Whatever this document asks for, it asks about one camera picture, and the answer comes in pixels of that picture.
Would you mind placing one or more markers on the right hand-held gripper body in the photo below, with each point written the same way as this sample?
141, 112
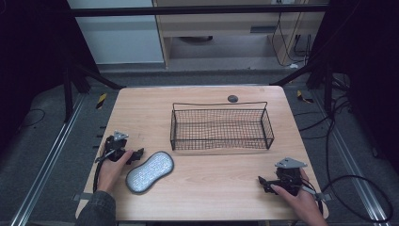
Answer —
289, 179

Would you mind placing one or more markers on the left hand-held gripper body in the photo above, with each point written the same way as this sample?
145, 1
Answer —
115, 147

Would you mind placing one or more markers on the grey peanut-shaped pad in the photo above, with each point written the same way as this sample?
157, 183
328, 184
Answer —
150, 172

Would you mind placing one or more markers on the person's left hand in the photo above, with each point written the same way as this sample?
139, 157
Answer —
109, 174

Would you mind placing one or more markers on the person's right hand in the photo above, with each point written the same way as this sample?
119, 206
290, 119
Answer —
306, 204

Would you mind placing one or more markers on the grey tape strip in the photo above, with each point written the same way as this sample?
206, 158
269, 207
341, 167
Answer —
82, 196
324, 196

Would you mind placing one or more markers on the yellow and black tape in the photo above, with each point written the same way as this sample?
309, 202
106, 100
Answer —
303, 98
101, 100

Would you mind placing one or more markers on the black metal stand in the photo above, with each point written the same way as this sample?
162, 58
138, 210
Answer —
327, 91
67, 94

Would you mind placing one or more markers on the round black table grommet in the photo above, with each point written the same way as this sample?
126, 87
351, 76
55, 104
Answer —
232, 99

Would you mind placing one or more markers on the white cabinet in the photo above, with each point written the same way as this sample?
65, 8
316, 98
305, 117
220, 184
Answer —
119, 34

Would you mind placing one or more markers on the black curtain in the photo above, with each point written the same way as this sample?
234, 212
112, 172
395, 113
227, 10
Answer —
34, 56
370, 62

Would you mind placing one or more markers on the light wooden desk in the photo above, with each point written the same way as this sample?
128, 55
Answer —
213, 26

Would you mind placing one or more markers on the aluminium floor rail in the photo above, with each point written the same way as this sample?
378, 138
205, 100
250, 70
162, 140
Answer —
354, 169
47, 166

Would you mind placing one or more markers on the black frame crossbar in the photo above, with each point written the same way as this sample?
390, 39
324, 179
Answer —
188, 11

